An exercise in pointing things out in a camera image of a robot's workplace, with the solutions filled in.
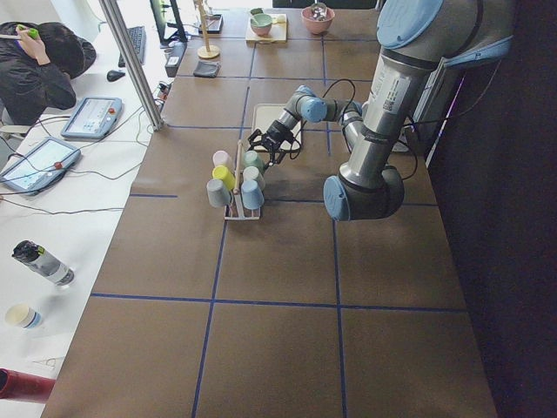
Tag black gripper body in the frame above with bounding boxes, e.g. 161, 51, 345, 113
261, 120, 294, 151

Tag green cup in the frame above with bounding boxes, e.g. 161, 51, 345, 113
243, 150, 265, 174

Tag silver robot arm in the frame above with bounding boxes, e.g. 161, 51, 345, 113
249, 1, 516, 221

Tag beige plastic tray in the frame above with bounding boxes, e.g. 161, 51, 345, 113
252, 104, 302, 152

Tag white cup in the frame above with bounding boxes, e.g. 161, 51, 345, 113
242, 166, 265, 191

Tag pink cup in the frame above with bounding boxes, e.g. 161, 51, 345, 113
212, 150, 234, 170

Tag blue cup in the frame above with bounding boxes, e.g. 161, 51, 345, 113
241, 179, 265, 210

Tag yellow cup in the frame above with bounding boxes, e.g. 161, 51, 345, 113
211, 165, 236, 191

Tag white cup rack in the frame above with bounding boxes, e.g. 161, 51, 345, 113
225, 140, 263, 221

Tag grey cup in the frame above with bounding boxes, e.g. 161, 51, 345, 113
205, 179, 232, 208

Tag pink bowl under green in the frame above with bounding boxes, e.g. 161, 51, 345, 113
251, 24, 272, 37

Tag paper cup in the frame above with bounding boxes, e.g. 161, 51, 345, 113
4, 303, 43, 329

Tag folded grey cloth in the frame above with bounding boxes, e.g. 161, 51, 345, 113
192, 60, 221, 78

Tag wooden mug tree stand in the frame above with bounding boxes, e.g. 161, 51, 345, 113
194, 0, 220, 59

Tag bamboo cutting board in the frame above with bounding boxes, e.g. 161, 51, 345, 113
245, 13, 288, 43

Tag green ceramic bowl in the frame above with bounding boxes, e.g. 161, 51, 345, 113
250, 13, 272, 30

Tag black box with label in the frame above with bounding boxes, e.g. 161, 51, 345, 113
164, 42, 187, 78

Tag pink bowl with ice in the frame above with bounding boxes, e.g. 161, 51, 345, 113
301, 3, 335, 35

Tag black keyboard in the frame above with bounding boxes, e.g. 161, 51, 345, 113
126, 26, 147, 65

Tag black computer mouse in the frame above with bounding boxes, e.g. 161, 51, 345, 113
106, 70, 126, 83

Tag upper teach pendant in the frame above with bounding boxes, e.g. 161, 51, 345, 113
61, 97, 123, 141

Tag teach pendant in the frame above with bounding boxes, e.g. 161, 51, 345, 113
61, 97, 123, 141
1, 137, 82, 195

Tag lower teach pendant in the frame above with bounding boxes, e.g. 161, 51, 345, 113
1, 137, 82, 195

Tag person in black jacket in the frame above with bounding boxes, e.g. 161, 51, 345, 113
1, 22, 97, 125

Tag clear water bottle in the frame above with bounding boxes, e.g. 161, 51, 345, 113
12, 240, 74, 286

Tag red cylinder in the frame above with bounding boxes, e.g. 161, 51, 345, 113
1, 368, 56, 403

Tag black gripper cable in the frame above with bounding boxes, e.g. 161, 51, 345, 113
278, 78, 419, 181

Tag aluminium frame post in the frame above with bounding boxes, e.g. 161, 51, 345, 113
99, 0, 164, 131

